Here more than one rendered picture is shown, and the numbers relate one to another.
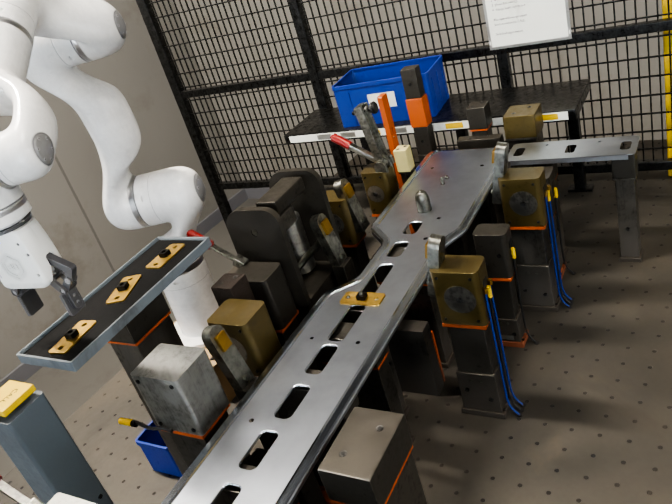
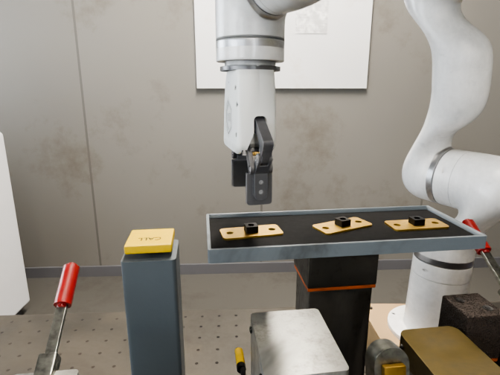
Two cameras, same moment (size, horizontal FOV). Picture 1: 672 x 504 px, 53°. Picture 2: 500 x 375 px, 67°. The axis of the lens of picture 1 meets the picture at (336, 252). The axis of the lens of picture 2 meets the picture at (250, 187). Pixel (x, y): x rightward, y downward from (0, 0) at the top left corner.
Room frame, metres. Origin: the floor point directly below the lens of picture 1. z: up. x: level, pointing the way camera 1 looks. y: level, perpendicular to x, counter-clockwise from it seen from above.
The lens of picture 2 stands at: (0.63, 0.09, 1.35)
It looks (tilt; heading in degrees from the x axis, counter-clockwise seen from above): 15 degrees down; 47
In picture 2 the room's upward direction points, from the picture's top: straight up
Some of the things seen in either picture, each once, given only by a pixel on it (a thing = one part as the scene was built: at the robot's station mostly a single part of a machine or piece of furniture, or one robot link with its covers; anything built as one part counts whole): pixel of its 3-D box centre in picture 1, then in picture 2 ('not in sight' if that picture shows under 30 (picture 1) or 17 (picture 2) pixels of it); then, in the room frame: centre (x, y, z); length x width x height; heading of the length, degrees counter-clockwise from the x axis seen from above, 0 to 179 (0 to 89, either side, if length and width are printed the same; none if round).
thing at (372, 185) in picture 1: (387, 229); not in sight; (1.54, -0.15, 0.87); 0.10 x 0.07 x 0.35; 54
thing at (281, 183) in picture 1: (305, 287); not in sight; (1.26, 0.09, 0.94); 0.18 x 0.13 x 0.49; 144
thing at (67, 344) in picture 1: (71, 334); (251, 228); (0.97, 0.45, 1.17); 0.08 x 0.04 x 0.01; 151
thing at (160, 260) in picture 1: (164, 254); (416, 222); (1.16, 0.31, 1.17); 0.08 x 0.04 x 0.01; 146
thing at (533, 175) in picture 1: (537, 242); not in sight; (1.27, -0.44, 0.87); 0.12 x 0.07 x 0.35; 54
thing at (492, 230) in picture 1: (508, 288); not in sight; (1.17, -0.33, 0.84); 0.10 x 0.05 x 0.29; 54
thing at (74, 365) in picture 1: (122, 294); (335, 230); (1.07, 0.39, 1.16); 0.37 x 0.14 x 0.02; 144
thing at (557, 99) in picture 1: (425, 114); not in sight; (1.91, -0.38, 1.01); 0.90 x 0.22 x 0.03; 54
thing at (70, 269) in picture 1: (53, 266); (259, 135); (0.94, 0.41, 1.30); 0.08 x 0.01 x 0.06; 61
